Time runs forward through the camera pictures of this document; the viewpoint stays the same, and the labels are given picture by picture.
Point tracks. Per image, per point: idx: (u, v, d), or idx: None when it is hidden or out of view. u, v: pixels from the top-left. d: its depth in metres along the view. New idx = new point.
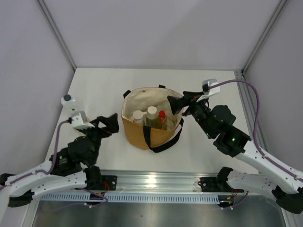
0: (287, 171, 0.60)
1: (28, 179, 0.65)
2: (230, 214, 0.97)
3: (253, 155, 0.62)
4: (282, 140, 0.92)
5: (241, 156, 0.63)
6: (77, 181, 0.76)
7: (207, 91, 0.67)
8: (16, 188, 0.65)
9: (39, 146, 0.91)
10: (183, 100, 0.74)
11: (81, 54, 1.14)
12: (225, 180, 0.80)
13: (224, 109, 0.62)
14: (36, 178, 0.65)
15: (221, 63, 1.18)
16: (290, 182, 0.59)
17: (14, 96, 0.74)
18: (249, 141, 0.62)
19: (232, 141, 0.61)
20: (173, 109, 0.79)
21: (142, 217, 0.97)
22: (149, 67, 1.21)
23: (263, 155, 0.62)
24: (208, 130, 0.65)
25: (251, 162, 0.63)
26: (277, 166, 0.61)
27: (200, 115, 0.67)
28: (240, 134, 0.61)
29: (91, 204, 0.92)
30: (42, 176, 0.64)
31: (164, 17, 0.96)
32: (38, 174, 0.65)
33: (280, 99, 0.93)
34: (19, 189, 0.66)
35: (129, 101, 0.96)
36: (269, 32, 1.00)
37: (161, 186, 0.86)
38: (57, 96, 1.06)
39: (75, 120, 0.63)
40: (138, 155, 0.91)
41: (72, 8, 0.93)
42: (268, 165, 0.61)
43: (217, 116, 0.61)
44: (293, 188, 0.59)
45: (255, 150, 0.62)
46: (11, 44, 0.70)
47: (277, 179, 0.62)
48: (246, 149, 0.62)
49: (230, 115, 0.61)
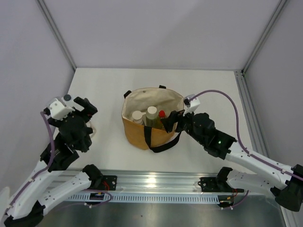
0: (272, 166, 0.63)
1: (30, 188, 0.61)
2: (230, 214, 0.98)
3: (238, 154, 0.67)
4: (282, 140, 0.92)
5: (229, 157, 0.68)
6: (81, 180, 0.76)
7: (188, 105, 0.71)
8: (21, 205, 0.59)
9: (40, 146, 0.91)
10: (171, 117, 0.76)
11: (81, 54, 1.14)
12: (225, 180, 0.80)
13: (204, 117, 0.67)
14: (39, 183, 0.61)
15: (221, 64, 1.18)
16: (277, 176, 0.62)
17: (14, 96, 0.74)
18: (234, 142, 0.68)
19: (219, 144, 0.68)
20: (165, 127, 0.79)
21: (142, 217, 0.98)
22: (149, 67, 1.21)
23: (248, 153, 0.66)
24: (198, 137, 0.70)
25: (239, 161, 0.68)
26: (262, 161, 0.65)
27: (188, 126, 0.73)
28: (227, 137, 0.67)
29: (91, 204, 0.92)
30: (43, 176, 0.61)
31: (164, 17, 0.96)
32: (38, 178, 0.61)
33: (280, 99, 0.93)
34: (24, 205, 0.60)
35: (129, 101, 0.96)
36: (269, 32, 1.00)
37: (161, 186, 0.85)
38: (57, 96, 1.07)
39: (54, 107, 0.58)
40: (138, 155, 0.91)
41: (72, 8, 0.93)
42: (253, 162, 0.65)
43: (196, 122, 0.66)
44: (281, 181, 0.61)
45: (241, 149, 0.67)
46: (10, 45, 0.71)
47: (265, 175, 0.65)
48: (232, 150, 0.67)
49: (209, 120, 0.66)
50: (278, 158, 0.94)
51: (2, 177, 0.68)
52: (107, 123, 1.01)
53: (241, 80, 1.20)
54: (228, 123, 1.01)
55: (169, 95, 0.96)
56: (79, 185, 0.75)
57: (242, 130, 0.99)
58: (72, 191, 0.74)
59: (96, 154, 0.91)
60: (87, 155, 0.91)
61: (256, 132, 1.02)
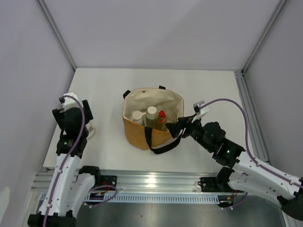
0: (280, 176, 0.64)
1: (61, 180, 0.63)
2: (229, 214, 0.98)
3: (247, 164, 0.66)
4: (282, 140, 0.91)
5: (237, 166, 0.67)
6: (84, 177, 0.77)
7: (199, 112, 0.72)
8: (59, 200, 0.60)
9: (40, 146, 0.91)
10: (180, 122, 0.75)
11: (81, 54, 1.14)
12: (227, 182, 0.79)
13: (215, 126, 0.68)
14: (67, 172, 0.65)
15: (221, 64, 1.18)
16: (285, 187, 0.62)
17: (14, 96, 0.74)
18: (242, 152, 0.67)
19: (227, 153, 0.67)
20: (172, 133, 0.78)
21: (142, 217, 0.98)
22: (149, 67, 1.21)
23: (257, 164, 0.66)
24: (207, 145, 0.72)
25: (247, 171, 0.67)
26: (270, 172, 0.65)
27: (196, 134, 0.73)
28: (235, 145, 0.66)
29: (91, 204, 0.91)
30: (69, 163, 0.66)
31: (164, 17, 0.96)
32: (65, 168, 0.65)
33: (280, 99, 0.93)
34: (62, 199, 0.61)
35: (129, 101, 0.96)
36: (269, 32, 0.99)
37: (161, 186, 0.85)
38: (57, 96, 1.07)
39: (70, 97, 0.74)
40: (138, 155, 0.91)
41: (72, 8, 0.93)
42: (262, 172, 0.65)
43: (208, 131, 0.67)
44: (289, 192, 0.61)
45: (249, 159, 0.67)
46: (11, 45, 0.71)
47: (273, 186, 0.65)
48: (240, 160, 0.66)
49: (219, 130, 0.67)
50: (278, 158, 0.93)
51: (2, 177, 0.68)
52: (107, 122, 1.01)
53: (242, 80, 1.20)
54: (227, 123, 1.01)
55: (169, 96, 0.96)
56: (87, 181, 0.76)
57: (242, 130, 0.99)
58: (85, 188, 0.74)
59: (96, 154, 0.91)
60: (87, 155, 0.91)
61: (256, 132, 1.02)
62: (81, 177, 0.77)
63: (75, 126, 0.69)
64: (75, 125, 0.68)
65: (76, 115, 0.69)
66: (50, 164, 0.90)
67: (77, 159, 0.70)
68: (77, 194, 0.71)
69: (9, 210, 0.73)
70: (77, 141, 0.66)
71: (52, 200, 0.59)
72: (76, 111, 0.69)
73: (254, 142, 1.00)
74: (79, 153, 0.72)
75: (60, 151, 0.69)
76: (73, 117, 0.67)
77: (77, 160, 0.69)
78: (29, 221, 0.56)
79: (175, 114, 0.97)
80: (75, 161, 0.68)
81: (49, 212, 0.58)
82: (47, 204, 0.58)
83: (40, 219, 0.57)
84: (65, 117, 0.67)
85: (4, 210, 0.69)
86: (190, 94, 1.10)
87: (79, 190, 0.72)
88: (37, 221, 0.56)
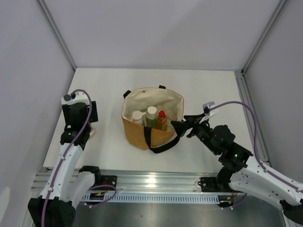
0: (288, 183, 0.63)
1: (63, 166, 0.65)
2: (229, 214, 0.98)
3: (255, 169, 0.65)
4: (282, 140, 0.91)
5: (245, 170, 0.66)
6: (84, 174, 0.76)
7: (208, 113, 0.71)
8: (60, 185, 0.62)
9: (40, 146, 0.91)
10: (187, 122, 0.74)
11: (81, 54, 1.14)
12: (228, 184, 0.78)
13: (225, 131, 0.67)
14: (69, 160, 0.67)
15: (221, 64, 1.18)
16: (291, 193, 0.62)
17: (14, 96, 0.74)
18: (250, 156, 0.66)
19: (235, 157, 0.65)
20: (178, 132, 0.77)
21: (142, 217, 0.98)
22: (149, 67, 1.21)
23: (265, 169, 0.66)
24: (213, 148, 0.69)
25: (254, 176, 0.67)
26: (278, 178, 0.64)
27: (203, 135, 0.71)
28: (242, 150, 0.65)
29: (91, 204, 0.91)
30: (72, 151, 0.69)
31: (164, 18, 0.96)
32: (67, 156, 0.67)
33: (280, 99, 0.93)
34: (63, 185, 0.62)
35: (129, 101, 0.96)
36: (269, 32, 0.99)
37: (161, 186, 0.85)
38: (57, 96, 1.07)
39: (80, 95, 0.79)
40: (138, 155, 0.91)
41: (72, 7, 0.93)
42: (270, 178, 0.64)
43: (218, 135, 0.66)
44: (296, 199, 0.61)
45: (257, 164, 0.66)
46: (11, 45, 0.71)
47: (279, 192, 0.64)
48: (248, 164, 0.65)
49: (229, 135, 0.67)
50: (278, 158, 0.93)
51: (2, 177, 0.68)
52: (107, 122, 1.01)
53: (242, 80, 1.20)
54: (227, 123, 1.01)
55: (170, 96, 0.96)
56: (88, 177, 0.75)
57: (242, 131, 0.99)
58: (85, 184, 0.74)
59: (96, 154, 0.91)
60: (87, 155, 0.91)
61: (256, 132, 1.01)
62: (82, 174, 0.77)
63: (81, 118, 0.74)
64: (80, 116, 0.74)
65: (82, 107, 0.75)
66: (51, 164, 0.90)
67: (80, 149, 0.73)
68: (78, 186, 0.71)
69: (9, 210, 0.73)
70: (82, 129, 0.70)
71: (53, 185, 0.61)
72: (82, 105, 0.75)
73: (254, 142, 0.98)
74: (82, 145, 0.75)
75: (64, 140, 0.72)
76: (79, 108, 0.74)
77: (79, 150, 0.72)
78: (30, 205, 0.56)
79: (175, 114, 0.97)
80: (77, 150, 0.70)
81: (50, 196, 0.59)
82: (49, 188, 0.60)
83: (40, 203, 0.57)
84: (72, 109, 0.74)
85: (3, 210, 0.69)
86: (190, 94, 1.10)
87: (80, 183, 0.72)
88: (37, 205, 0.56)
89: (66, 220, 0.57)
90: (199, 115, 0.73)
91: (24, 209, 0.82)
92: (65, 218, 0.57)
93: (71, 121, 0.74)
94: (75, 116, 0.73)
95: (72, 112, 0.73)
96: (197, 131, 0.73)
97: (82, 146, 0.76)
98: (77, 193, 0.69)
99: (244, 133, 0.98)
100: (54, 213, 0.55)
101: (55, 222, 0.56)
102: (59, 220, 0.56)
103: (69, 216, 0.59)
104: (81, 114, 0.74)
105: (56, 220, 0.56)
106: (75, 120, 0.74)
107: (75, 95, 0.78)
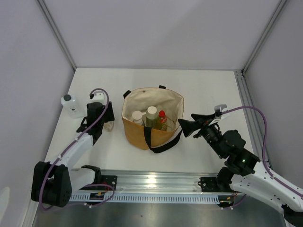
0: (293, 190, 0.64)
1: (75, 146, 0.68)
2: (229, 215, 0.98)
3: (262, 175, 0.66)
4: (282, 140, 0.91)
5: (252, 176, 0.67)
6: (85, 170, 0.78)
7: (219, 116, 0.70)
8: (68, 157, 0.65)
9: (39, 146, 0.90)
10: (197, 123, 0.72)
11: (81, 55, 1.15)
12: (228, 184, 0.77)
13: (236, 136, 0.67)
14: (81, 143, 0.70)
15: (221, 64, 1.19)
16: (297, 200, 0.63)
17: (14, 96, 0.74)
18: (257, 162, 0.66)
19: (243, 162, 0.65)
20: (186, 131, 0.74)
21: (142, 217, 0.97)
22: (149, 67, 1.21)
23: (272, 176, 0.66)
24: (219, 152, 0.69)
25: (261, 182, 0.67)
26: (284, 185, 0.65)
27: (211, 137, 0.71)
28: (248, 155, 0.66)
29: (91, 204, 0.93)
30: (85, 137, 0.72)
31: (164, 18, 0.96)
32: (80, 140, 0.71)
33: (280, 98, 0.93)
34: (70, 158, 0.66)
35: (129, 101, 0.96)
36: (268, 32, 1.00)
37: (161, 186, 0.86)
38: (57, 95, 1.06)
39: (99, 95, 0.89)
40: (138, 155, 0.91)
41: (72, 8, 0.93)
42: (276, 185, 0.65)
43: (229, 140, 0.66)
44: (300, 206, 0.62)
45: (264, 170, 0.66)
46: (10, 45, 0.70)
47: (284, 198, 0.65)
48: (256, 170, 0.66)
49: (239, 140, 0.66)
50: (278, 158, 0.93)
51: (1, 178, 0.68)
52: None
53: (241, 80, 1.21)
54: (228, 124, 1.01)
55: (169, 95, 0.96)
56: (90, 173, 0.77)
57: (242, 131, 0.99)
58: (85, 178, 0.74)
59: (96, 154, 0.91)
60: (87, 155, 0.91)
61: (256, 132, 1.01)
62: (84, 169, 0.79)
63: (96, 115, 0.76)
64: (95, 114, 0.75)
65: (99, 106, 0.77)
66: None
67: (91, 140, 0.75)
68: (80, 175, 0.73)
69: (9, 210, 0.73)
70: (94, 123, 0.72)
71: (63, 156, 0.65)
72: (98, 104, 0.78)
73: (254, 142, 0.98)
74: (93, 139, 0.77)
75: (80, 130, 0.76)
76: (96, 108, 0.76)
77: (91, 141, 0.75)
78: (37, 169, 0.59)
79: (175, 114, 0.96)
80: (89, 139, 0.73)
81: (57, 162, 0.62)
82: (58, 156, 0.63)
83: (46, 168, 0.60)
84: (90, 107, 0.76)
85: (2, 212, 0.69)
86: (190, 94, 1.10)
87: (82, 173, 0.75)
88: (42, 169, 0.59)
89: (63, 193, 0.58)
90: (210, 117, 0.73)
91: (25, 208, 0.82)
92: (63, 189, 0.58)
93: (87, 117, 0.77)
94: (92, 114, 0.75)
95: (89, 110, 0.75)
96: (205, 133, 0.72)
97: (94, 141, 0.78)
98: (77, 181, 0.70)
99: (244, 133, 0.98)
100: (57, 178, 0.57)
101: (53, 191, 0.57)
102: (58, 189, 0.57)
103: (66, 194, 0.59)
104: (97, 112, 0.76)
105: (55, 188, 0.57)
106: (91, 118, 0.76)
107: (94, 96, 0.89)
